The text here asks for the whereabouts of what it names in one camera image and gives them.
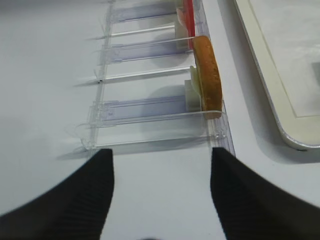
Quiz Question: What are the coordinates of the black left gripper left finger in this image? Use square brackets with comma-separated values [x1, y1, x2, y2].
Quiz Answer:
[0, 149, 115, 240]

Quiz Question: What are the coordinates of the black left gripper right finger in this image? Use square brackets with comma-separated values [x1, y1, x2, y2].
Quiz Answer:
[210, 147, 320, 240]

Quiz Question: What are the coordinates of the red tomato slice in rack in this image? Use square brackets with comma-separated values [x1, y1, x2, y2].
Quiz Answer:
[176, 0, 196, 49]

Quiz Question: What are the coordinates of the clear acrylic rack left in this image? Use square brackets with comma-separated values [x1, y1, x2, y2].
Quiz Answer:
[76, 0, 234, 154]

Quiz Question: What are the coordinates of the brown bun in left rack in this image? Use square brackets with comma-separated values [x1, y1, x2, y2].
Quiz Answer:
[192, 35, 223, 120]

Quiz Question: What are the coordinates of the white metal serving tray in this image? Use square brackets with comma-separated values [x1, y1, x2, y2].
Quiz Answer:
[235, 0, 320, 150]

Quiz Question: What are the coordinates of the white paper tray liner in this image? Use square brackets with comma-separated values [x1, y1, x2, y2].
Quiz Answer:
[250, 0, 320, 117]

